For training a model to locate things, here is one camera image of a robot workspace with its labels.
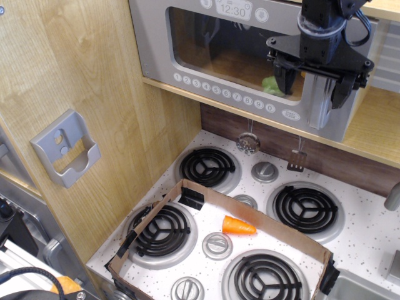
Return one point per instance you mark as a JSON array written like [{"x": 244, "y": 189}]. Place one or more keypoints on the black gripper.
[{"x": 334, "y": 57}]

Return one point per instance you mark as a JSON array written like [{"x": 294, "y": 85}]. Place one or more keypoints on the silver microwave door handle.
[{"x": 321, "y": 105}]

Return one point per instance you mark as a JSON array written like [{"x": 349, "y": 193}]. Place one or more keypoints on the grey toy microwave door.
[{"x": 218, "y": 50}]

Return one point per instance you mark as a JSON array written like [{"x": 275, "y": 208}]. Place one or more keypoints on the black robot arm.
[{"x": 326, "y": 18}]

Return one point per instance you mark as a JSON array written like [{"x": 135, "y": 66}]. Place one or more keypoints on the green toy broccoli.
[{"x": 270, "y": 86}]

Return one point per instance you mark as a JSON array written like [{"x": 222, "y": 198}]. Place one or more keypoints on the hanging toy spatula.
[{"x": 297, "y": 158}]

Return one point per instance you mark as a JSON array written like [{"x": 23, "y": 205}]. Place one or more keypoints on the hanging silver toy strainer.
[{"x": 247, "y": 142}]

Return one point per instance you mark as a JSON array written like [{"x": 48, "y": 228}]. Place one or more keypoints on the back grey stove knob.
[{"x": 264, "y": 172}]

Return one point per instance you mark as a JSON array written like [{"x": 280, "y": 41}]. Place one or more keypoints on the grey stove knob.
[
  {"x": 264, "y": 172},
  {"x": 187, "y": 288},
  {"x": 217, "y": 246}
]

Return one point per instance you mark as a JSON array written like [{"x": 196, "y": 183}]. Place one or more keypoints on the back right black burner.
[{"x": 308, "y": 208}]

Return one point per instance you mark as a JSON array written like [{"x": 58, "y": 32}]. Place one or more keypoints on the black burner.
[
  {"x": 308, "y": 208},
  {"x": 167, "y": 240},
  {"x": 263, "y": 274},
  {"x": 211, "y": 167}
]

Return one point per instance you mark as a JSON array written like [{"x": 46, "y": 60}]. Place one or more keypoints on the small middle grey knob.
[{"x": 247, "y": 200}]

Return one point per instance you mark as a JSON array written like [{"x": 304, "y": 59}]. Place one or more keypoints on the back left black burner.
[{"x": 211, "y": 167}]

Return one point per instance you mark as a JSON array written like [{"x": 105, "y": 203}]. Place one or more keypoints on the grey toy faucet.
[{"x": 392, "y": 201}]

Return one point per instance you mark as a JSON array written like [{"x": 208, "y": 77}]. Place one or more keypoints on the orange toy carrot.
[{"x": 231, "y": 225}]

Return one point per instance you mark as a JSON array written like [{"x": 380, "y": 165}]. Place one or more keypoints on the centre grey stove knob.
[{"x": 217, "y": 246}]

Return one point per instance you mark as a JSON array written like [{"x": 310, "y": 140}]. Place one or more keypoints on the front right black burner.
[{"x": 263, "y": 274}]

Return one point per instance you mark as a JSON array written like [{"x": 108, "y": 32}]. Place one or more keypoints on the steel toy sink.
[{"x": 349, "y": 286}]

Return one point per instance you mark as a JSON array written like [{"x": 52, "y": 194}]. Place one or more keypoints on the front left black burner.
[{"x": 167, "y": 240}]

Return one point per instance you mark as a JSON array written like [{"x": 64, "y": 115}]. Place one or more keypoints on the front grey stove knob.
[{"x": 187, "y": 288}]

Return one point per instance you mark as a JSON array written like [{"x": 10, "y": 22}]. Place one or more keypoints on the orange object bottom left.
[{"x": 68, "y": 285}]

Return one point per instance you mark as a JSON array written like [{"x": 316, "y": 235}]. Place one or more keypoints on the brown cardboard frame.
[{"x": 208, "y": 209}]

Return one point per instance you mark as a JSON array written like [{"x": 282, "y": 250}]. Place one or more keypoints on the grey wall holder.
[{"x": 58, "y": 139}]

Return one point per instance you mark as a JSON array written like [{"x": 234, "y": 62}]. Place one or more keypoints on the grey oven door handle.
[{"x": 52, "y": 256}]

